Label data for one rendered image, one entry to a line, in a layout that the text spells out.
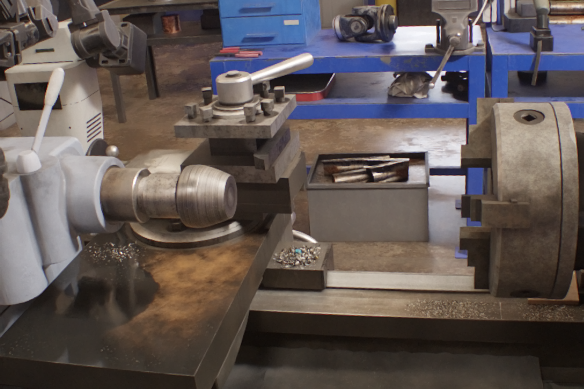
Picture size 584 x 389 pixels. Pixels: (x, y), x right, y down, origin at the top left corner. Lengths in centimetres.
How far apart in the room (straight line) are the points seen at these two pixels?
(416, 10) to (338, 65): 375
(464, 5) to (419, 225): 102
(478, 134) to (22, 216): 62
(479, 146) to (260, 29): 205
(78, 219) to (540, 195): 62
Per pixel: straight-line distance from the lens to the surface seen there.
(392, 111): 270
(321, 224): 305
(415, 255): 296
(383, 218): 301
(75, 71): 197
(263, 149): 112
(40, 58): 207
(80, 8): 181
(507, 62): 265
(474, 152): 93
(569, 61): 267
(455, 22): 248
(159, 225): 124
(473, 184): 280
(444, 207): 337
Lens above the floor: 148
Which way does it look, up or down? 24 degrees down
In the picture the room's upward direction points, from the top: 5 degrees counter-clockwise
